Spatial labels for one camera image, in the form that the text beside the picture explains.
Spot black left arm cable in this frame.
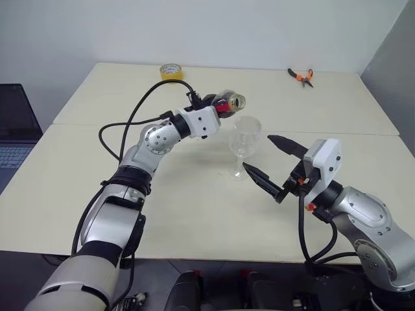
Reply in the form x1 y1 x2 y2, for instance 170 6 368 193
98 80 204 163

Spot dark rounded shape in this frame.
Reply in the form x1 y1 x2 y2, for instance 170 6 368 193
170 270 204 311
239 268 283 311

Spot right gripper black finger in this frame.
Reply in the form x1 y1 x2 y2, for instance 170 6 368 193
267 134 309 160
243 161 290 205

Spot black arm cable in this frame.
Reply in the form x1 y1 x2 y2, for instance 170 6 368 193
98 80 204 163
298 189 361 270

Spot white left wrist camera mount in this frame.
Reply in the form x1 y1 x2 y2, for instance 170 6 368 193
176 106 222 139

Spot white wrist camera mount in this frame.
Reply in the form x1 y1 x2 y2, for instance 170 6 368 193
176 106 222 139
303 138 343 199

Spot yellow tape roll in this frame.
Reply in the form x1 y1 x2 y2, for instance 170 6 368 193
159 63 184 82

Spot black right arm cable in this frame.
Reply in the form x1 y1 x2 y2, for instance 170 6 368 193
298 189 361 270

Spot orange and black pliers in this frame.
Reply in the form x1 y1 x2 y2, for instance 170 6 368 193
287 67 314 89

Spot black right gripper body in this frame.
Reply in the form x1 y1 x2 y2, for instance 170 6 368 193
280 157 321 198

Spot clear wine glass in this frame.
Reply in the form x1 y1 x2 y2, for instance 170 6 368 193
228 115 263 181

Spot small dark liquid bottle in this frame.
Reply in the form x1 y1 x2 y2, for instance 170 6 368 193
202 89 248 120

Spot dark grey laptop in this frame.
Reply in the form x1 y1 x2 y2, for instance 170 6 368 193
0 83 45 195

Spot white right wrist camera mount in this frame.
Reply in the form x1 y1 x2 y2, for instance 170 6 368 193
303 138 343 199

